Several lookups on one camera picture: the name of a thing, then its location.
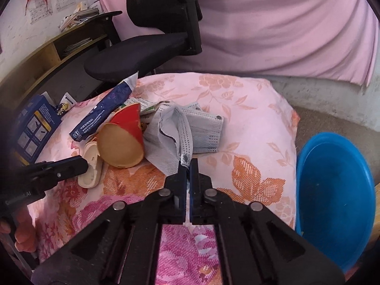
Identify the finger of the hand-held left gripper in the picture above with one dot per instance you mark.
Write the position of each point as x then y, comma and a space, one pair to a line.
68, 166

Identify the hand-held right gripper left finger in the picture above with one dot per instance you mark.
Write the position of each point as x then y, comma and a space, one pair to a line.
181, 184

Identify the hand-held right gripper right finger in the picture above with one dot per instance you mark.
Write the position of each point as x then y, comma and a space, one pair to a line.
193, 190

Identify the cream plastic container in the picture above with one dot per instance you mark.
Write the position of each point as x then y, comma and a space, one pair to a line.
92, 169

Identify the white grey face mask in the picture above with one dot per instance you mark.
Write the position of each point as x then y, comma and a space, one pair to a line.
166, 142

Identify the blue round bowl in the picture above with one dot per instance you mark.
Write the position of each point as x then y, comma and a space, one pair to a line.
335, 202

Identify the person's left hand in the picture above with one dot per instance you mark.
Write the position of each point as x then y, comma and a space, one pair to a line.
25, 231

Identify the blue cardboard box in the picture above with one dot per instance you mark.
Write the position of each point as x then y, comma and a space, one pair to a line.
35, 127

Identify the crushed red paper cup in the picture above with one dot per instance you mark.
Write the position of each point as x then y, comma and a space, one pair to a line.
118, 145

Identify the folded blue face mask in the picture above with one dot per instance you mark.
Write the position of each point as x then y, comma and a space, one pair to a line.
204, 133

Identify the small white yellow packet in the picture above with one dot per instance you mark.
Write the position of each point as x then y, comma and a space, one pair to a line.
63, 104

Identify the magenta floral blanket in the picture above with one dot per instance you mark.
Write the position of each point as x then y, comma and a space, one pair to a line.
187, 252

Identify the dark blue plastic wrapper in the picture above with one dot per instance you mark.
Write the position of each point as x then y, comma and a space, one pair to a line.
101, 109

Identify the green white paper carton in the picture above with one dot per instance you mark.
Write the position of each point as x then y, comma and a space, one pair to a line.
148, 107

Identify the orange floral pink blanket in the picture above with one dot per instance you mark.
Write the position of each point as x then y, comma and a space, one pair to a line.
237, 109

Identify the wooden shelf with books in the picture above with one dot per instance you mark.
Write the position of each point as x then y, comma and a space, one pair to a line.
35, 62

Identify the papers in desk shelf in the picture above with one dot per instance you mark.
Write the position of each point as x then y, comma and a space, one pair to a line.
75, 46

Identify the black office chair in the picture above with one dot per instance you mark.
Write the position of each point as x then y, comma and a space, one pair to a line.
133, 53

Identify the stack of books and papers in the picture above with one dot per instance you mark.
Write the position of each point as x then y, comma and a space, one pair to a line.
80, 16

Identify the pink hanging sheet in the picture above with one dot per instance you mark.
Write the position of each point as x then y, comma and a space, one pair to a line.
282, 29

